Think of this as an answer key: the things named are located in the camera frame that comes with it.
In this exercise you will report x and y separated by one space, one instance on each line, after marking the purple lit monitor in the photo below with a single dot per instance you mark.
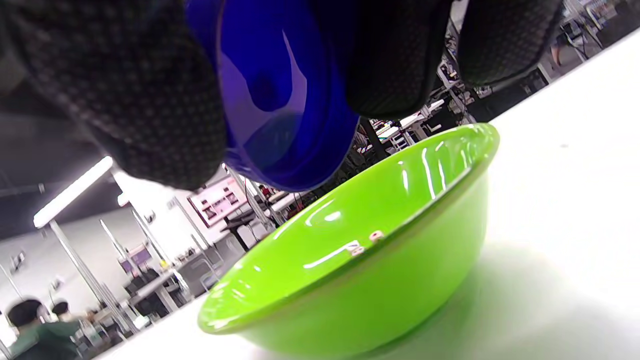
139 256

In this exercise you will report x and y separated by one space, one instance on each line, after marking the lime green bowl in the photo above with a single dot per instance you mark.
400 280

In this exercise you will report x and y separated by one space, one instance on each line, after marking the person's right hand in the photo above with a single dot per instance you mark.
140 90

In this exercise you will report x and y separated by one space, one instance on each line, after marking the white ceiling light tube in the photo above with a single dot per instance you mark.
72 192

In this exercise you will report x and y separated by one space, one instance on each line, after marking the small white dice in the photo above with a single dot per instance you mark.
376 236
356 249

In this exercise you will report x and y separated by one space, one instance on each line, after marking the wall display board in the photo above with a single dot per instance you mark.
217 200

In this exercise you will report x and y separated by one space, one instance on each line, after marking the blue round cup base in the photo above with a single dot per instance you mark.
280 100

